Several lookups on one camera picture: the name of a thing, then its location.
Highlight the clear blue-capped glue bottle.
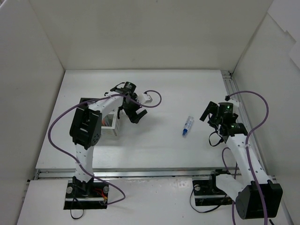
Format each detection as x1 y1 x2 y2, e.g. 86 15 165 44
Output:
182 116 194 137

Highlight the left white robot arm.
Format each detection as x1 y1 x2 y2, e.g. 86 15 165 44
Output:
69 82 147 197

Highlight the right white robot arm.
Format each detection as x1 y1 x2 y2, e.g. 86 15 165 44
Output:
200 101 283 219

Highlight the white slatted organizer box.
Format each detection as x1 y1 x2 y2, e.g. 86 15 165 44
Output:
101 109 121 138

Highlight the black slatted organizer box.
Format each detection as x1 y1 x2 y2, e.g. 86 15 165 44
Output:
79 97 97 106

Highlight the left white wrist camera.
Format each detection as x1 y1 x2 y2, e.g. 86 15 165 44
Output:
137 93 153 105

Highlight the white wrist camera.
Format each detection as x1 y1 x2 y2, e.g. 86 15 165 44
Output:
137 93 153 105
225 96 240 109

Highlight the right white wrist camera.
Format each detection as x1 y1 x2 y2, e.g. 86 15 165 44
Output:
225 96 240 109

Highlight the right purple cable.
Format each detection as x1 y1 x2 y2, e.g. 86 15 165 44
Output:
221 90 270 225

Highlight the purple cable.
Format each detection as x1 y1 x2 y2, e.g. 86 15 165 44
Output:
221 90 270 225
47 90 163 207

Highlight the aluminium side rail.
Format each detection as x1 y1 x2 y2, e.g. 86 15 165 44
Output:
221 70 251 132

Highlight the aluminium front rail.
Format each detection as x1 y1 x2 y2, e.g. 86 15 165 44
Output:
34 167 225 180

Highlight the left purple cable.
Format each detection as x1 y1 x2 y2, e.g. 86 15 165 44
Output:
47 90 163 207

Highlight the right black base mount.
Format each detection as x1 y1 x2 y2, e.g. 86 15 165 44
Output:
192 180 233 206

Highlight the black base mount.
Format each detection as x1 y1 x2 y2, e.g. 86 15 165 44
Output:
63 181 109 210
192 180 233 206

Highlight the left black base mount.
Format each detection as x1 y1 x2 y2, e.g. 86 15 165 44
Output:
63 181 109 210

